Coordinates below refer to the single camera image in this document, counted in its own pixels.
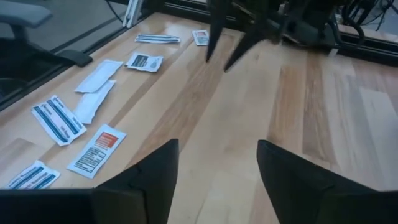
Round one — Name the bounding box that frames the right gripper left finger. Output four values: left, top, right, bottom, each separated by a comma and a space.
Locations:
95, 139, 180, 224

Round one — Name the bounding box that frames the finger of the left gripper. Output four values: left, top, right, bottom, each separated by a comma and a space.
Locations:
223, 17, 280, 72
205, 0, 233, 63

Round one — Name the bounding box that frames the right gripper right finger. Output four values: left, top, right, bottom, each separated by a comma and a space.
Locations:
256, 139, 377, 224

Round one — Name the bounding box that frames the white packet red print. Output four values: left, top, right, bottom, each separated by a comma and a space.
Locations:
66, 123, 127, 180
191, 29, 210, 47

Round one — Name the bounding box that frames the blue striped fabric bandage wrapper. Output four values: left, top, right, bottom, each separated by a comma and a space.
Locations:
5, 159, 61, 190
134, 32, 182, 45
30, 94, 88, 147

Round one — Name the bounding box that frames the white packet black print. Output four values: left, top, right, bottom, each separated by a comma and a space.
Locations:
125, 52, 164, 73

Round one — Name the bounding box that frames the plain white packet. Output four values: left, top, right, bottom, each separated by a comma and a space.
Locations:
73, 80, 117, 125
74, 59, 124, 94

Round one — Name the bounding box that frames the office chair grey armrest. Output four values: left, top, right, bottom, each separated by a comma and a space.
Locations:
0, 0, 63, 94

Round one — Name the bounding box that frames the white upright bracket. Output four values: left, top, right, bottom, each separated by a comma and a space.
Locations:
122, 0, 144, 29

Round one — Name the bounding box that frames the black cable bundle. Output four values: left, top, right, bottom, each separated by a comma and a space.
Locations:
340, 0, 398, 47

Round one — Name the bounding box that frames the black edge bracket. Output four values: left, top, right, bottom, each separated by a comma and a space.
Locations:
57, 49, 93, 68

